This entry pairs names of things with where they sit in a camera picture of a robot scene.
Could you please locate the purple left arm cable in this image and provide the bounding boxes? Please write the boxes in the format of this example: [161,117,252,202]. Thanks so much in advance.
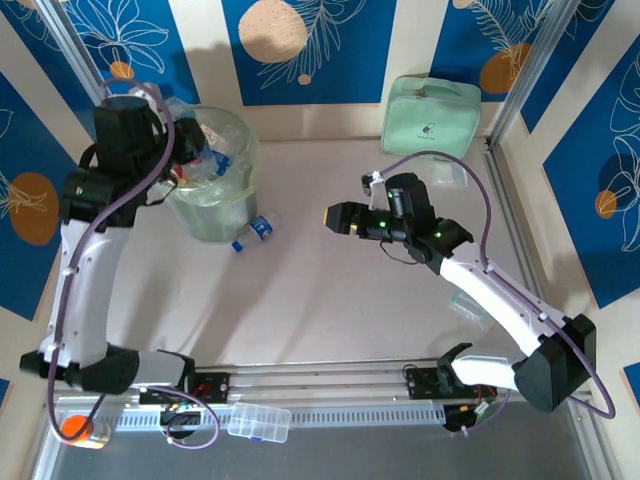
[47,78,220,451]

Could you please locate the soda water bottle blue cap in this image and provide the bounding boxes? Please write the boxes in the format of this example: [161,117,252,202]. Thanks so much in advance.
[202,147,234,176]

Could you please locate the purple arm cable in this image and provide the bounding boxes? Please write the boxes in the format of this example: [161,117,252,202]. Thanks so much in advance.
[47,78,220,451]
[380,151,617,419]

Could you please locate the clear plastic organizer box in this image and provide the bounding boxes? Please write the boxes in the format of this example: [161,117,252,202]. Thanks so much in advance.
[227,401,292,444]

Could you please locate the long aluminium base rail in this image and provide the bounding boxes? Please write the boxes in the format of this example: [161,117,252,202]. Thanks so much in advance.
[139,355,591,401]

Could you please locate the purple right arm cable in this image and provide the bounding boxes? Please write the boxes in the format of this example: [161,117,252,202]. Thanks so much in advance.
[380,151,617,419]

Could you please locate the black electronics box with wires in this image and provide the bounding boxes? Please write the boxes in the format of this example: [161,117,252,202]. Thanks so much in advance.
[158,402,205,434]
[442,399,499,436]

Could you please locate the clear bin with green liner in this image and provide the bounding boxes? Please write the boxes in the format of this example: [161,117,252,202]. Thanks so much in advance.
[162,105,262,245]

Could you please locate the aluminium side rail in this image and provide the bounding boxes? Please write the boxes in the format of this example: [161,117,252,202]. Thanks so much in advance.
[482,139,566,361]

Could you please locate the mint green zip pouch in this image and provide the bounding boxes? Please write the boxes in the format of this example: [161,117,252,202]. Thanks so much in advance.
[380,74,483,162]

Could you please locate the jar with orange lid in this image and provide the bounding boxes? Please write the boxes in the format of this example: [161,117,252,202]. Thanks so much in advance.
[62,414,111,450]

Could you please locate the aluminium frame post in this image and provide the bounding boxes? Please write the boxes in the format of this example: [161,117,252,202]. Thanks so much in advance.
[491,0,586,149]
[34,0,137,160]

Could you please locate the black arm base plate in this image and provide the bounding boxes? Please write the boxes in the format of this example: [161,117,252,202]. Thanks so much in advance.
[138,372,232,407]
[403,366,496,401]

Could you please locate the white slotted cable duct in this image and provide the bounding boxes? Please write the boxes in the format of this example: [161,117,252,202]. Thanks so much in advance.
[114,403,447,431]

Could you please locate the clear bottle blue logo label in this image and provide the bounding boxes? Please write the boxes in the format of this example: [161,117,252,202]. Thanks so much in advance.
[230,212,281,254]

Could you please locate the crumpled clear plastic bag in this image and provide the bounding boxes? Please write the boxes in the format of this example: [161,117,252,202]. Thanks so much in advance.
[448,292,496,331]

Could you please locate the flat clear zip bag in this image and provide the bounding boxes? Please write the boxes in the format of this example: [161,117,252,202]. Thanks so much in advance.
[432,162,470,189]

